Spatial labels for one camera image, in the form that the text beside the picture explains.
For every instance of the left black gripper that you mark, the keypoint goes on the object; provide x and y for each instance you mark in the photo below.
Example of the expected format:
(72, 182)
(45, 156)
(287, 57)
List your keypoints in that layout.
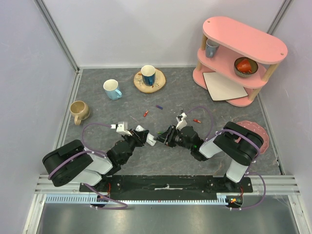
(139, 136)

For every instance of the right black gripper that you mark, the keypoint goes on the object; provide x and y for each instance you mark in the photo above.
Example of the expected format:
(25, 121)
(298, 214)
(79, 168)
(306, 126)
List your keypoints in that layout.
(171, 136)

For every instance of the white remote control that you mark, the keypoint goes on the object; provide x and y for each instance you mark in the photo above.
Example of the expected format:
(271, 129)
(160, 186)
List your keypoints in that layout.
(150, 138)

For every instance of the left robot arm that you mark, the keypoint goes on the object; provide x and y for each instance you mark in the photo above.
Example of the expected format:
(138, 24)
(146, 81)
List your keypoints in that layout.
(76, 162)

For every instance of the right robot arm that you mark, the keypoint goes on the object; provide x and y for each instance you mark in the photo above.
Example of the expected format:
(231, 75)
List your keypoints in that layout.
(239, 143)

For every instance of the beige floral plate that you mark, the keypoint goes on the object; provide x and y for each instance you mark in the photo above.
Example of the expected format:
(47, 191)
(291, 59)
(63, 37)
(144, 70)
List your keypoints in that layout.
(160, 81)

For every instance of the light blue mug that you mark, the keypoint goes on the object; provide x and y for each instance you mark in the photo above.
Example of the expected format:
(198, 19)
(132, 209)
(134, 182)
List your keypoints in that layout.
(112, 89)

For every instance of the dark blue mug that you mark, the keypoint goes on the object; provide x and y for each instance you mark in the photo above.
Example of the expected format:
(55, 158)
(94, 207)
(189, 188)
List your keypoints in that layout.
(148, 74)

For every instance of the beige mug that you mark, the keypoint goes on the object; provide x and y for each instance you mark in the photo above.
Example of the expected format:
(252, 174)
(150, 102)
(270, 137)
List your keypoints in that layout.
(80, 111)

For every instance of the white square plate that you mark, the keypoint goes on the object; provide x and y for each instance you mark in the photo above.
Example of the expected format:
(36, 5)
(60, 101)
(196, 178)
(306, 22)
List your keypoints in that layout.
(221, 88)

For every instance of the pink dotted plate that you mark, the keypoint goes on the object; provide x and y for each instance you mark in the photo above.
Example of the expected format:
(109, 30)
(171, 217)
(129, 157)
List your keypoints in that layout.
(256, 128)

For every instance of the grey-blue mug on shelf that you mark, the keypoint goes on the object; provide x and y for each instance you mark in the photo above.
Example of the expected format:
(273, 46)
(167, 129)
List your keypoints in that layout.
(211, 48)

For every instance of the red cup in bowl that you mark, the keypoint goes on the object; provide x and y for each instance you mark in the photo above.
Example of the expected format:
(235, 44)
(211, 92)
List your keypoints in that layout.
(244, 66)

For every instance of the dark patterned bowl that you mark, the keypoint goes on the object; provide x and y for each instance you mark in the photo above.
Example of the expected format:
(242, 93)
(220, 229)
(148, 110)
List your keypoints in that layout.
(254, 66)

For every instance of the pink three-tier shelf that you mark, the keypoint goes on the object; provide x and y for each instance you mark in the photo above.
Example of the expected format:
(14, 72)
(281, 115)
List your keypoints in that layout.
(240, 53)

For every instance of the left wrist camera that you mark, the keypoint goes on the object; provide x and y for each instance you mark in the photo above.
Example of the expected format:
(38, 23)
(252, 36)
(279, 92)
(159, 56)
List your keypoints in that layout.
(121, 128)

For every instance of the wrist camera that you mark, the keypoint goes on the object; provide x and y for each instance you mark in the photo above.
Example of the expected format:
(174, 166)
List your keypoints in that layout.
(181, 122)
(121, 128)

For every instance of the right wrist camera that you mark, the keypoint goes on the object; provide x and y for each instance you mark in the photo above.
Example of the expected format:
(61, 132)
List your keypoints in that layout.
(181, 122)

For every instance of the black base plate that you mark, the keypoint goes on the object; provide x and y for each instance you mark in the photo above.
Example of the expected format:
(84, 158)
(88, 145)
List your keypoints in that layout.
(170, 187)

